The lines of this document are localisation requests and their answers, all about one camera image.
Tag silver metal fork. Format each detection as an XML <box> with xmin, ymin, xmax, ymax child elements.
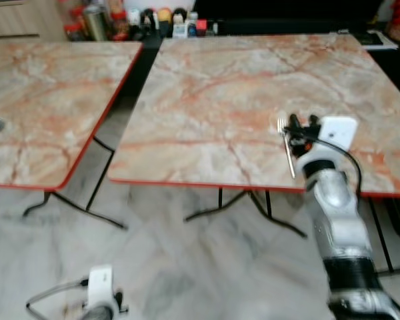
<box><xmin>278</xmin><ymin>118</ymin><xmax>298</xmax><ymax>180</ymax></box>

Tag large marble folding table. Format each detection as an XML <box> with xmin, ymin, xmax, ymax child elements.
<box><xmin>107</xmin><ymin>33</ymin><xmax>400</xmax><ymax>274</ymax></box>

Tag flat white tray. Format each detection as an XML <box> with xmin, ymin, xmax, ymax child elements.
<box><xmin>349</xmin><ymin>29</ymin><xmax>399</xmax><ymax>51</ymax></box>

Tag black television screen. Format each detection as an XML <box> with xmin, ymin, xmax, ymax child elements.
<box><xmin>192</xmin><ymin>0</ymin><xmax>389</xmax><ymax>22</ymax></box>

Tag white plastic bottle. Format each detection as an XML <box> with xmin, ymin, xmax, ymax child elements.
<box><xmin>171</xmin><ymin>13</ymin><xmax>188</xmax><ymax>38</ymax></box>

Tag small marble folding table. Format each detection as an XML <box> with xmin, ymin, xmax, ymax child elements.
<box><xmin>0</xmin><ymin>40</ymin><xmax>145</xmax><ymax>231</ymax></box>

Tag round metal tin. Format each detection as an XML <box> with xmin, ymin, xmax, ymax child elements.
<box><xmin>83</xmin><ymin>5</ymin><xmax>111</xmax><ymax>43</ymax></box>

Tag red packaged goods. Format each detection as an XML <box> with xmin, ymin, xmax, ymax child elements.
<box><xmin>59</xmin><ymin>0</ymin><xmax>85</xmax><ymax>42</ymax></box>

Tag wooden drawer cabinet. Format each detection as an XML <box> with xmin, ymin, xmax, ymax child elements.
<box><xmin>0</xmin><ymin>0</ymin><xmax>69</xmax><ymax>42</ymax></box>

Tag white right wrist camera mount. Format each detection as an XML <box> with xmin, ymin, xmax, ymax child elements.
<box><xmin>300</xmin><ymin>116</ymin><xmax>359</xmax><ymax>178</ymax></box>

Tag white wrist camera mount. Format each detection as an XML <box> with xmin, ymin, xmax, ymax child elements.
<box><xmin>86</xmin><ymin>265</ymin><xmax>118</xmax><ymax>311</ymax></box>
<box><xmin>300</xmin><ymin>116</ymin><xmax>359</xmax><ymax>178</ymax></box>

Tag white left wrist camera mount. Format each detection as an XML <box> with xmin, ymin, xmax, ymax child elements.
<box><xmin>86</xmin><ymin>265</ymin><xmax>118</xmax><ymax>311</ymax></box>

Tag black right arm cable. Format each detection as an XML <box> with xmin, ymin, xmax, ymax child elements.
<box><xmin>305</xmin><ymin>135</ymin><xmax>363</xmax><ymax>197</ymax></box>

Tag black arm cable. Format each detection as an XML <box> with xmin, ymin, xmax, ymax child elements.
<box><xmin>305</xmin><ymin>135</ymin><xmax>363</xmax><ymax>197</ymax></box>
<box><xmin>25</xmin><ymin>279</ymin><xmax>89</xmax><ymax>320</ymax></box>

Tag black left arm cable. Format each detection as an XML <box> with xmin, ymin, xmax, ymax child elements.
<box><xmin>25</xmin><ymin>279</ymin><xmax>89</xmax><ymax>320</ymax></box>

